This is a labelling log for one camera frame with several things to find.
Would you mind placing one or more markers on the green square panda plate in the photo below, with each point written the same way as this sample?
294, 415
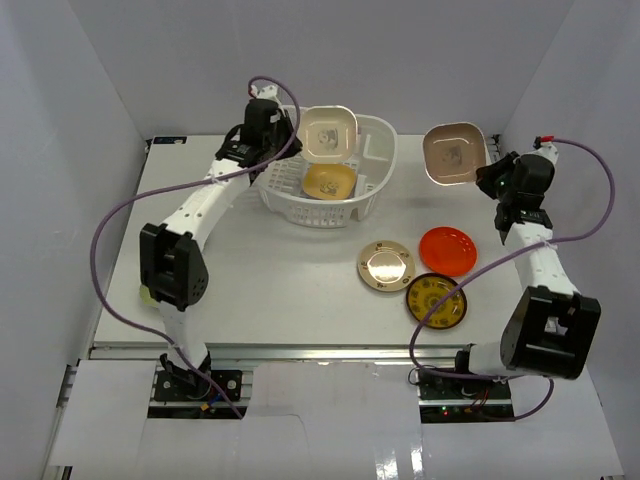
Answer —
146, 297

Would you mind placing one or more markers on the left blue corner label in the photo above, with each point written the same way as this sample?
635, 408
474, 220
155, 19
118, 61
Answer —
169, 140

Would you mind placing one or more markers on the tan square panda plate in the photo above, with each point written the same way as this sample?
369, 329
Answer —
453, 153

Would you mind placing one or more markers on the cream square panda plate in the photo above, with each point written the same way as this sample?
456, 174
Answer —
328, 134

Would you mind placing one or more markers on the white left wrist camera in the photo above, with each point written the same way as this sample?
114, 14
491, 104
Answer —
268, 92

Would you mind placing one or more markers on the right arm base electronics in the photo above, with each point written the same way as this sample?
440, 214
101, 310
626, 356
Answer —
454, 401

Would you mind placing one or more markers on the brown yellow round plate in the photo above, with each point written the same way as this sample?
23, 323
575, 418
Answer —
425, 291

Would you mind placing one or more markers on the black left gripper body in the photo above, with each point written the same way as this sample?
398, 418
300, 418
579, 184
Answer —
288, 138

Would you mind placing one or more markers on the yellow square panda plate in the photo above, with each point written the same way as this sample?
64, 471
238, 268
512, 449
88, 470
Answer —
329, 182

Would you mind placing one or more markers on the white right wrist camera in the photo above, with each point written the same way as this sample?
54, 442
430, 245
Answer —
544, 147

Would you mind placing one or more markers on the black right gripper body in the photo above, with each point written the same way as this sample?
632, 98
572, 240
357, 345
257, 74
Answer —
507, 195

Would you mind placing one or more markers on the orange round plate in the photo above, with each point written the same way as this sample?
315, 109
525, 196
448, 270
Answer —
448, 251

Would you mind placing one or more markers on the white plastic dish basket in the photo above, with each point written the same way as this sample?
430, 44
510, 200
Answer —
373, 161

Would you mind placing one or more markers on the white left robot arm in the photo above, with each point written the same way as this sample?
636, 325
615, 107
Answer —
172, 266

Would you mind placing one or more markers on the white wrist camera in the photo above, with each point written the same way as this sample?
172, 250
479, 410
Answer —
544, 147
268, 92

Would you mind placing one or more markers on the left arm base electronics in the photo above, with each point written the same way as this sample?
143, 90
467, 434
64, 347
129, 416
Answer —
170, 401

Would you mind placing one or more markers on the beige round calligraphy plate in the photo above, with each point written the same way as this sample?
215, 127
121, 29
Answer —
386, 266

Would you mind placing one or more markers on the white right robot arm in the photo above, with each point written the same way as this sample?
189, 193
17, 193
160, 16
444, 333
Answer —
552, 327

